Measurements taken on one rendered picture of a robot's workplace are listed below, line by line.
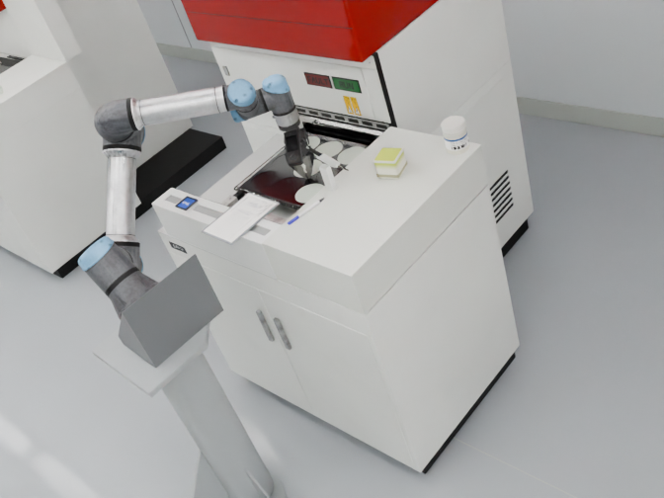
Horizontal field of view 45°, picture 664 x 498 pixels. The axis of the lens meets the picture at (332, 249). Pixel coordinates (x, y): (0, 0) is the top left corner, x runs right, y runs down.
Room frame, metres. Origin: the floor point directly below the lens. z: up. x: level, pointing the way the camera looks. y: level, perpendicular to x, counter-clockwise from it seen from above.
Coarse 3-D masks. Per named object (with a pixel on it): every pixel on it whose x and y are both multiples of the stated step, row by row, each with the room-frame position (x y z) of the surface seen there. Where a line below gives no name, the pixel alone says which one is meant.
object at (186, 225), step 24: (168, 192) 2.36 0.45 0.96; (168, 216) 2.27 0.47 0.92; (192, 216) 2.16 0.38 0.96; (216, 216) 2.12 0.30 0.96; (192, 240) 2.21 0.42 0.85; (216, 240) 2.08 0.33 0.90; (240, 240) 1.97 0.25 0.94; (264, 240) 1.90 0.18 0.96; (240, 264) 2.02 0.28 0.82; (264, 264) 1.91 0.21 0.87
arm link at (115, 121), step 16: (240, 80) 2.13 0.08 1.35; (160, 96) 2.19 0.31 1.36; (176, 96) 2.17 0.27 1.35; (192, 96) 2.15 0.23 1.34; (208, 96) 2.14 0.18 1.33; (224, 96) 2.13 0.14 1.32; (240, 96) 2.10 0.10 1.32; (256, 96) 2.16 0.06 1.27; (96, 112) 2.23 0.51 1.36; (112, 112) 2.17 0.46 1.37; (128, 112) 2.15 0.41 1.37; (144, 112) 2.15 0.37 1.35; (160, 112) 2.14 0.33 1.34; (176, 112) 2.14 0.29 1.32; (192, 112) 2.13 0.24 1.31; (208, 112) 2.13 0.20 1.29; (96, 128) 2.21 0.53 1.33; (112, 128) 2.16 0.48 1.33; (128, 128) 2.15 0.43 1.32
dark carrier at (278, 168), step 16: (320, 144) 2.42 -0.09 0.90; (352, 144) 2.34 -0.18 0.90; (272, 160) 2.43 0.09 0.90; (320, 160) 2.32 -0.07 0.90; (336, 160) 2.28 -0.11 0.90; (256, 176) 2.36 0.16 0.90; (272, 176) 2.33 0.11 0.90; (288, 176) 2.29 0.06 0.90; (320, 176) 2.22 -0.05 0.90; (256, 192) 2.27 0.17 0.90; (272, 192) 2.23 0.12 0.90; (288, 192) 2.20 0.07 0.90
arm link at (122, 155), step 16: (144, 128) 2.31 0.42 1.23; (112, 144) 2.22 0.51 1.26; (128, 144) 2.22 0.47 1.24; (112, 160) 2.21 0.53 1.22; (128, 160) 2.20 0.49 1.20; (112, 176) 2.17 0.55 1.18; (128, 176) 2.17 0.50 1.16; (112, 192) 2.14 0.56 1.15; (128, 192) 2.14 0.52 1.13; (112, 208) 2.11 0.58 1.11; (128, 208) 2.11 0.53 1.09; (112, 224) 2.08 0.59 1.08; (128, 224) 2.08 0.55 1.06; (128, 240) 2.04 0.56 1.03
